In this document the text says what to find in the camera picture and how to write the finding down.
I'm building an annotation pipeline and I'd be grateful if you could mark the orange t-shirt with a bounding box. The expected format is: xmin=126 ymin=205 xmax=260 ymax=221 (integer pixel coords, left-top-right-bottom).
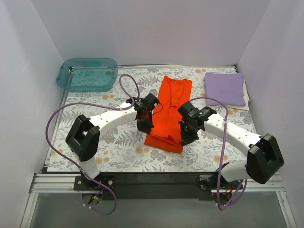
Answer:
xmin=145 ymin=76 xmax=192 ymax=153

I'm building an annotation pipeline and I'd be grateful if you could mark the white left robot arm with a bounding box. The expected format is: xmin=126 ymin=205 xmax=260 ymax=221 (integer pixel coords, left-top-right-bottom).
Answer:
xmin=66 ymin=93 xmax=160 ymax=190

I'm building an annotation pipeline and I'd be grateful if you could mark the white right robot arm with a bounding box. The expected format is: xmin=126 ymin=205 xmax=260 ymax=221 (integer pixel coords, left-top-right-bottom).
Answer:
xmin=178 ymin=102 xmax=285 ymax=189

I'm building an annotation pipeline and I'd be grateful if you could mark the purple folded t-shirt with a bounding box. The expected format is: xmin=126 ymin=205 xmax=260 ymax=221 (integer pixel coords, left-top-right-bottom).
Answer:
xmin=205 ymin=73 xmax=246 ymax=107

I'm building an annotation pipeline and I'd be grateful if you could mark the white folded t-shirt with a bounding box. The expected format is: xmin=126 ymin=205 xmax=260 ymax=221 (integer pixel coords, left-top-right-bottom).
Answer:
xmin=234 ymin=81 xmax=250 ymax=111

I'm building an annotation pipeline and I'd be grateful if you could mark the teal plastic bin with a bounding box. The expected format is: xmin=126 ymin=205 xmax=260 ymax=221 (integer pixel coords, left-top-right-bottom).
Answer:
xmin=57 ymin=58 xmax=118 ymax=93

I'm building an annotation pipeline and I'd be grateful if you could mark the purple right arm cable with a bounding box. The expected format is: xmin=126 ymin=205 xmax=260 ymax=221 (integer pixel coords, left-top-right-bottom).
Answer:
xmin=190 ymin=96 xmax=247 ymax=211

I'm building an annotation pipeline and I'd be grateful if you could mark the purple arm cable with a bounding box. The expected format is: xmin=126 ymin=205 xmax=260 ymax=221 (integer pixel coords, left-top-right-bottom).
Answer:
xmin=190 ymin=96 xmax=247 ymax=211
xmin=45 ymin=74 xmax=141 ymax=216

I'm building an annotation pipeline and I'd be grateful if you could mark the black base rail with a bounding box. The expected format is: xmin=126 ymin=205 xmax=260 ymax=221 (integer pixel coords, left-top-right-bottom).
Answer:
xmin=73 ymin=172 xmax=244 ymax=201

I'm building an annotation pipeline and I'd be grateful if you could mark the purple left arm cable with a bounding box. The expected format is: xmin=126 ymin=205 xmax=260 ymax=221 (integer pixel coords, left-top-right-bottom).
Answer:
xmin=45 ymin=74 xmax=141 ymax=216

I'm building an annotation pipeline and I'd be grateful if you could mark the aluminium table frame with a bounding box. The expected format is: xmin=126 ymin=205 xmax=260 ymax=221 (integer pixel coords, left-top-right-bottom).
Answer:
xmin=21 ymin=173 xmax=296 ymax=228

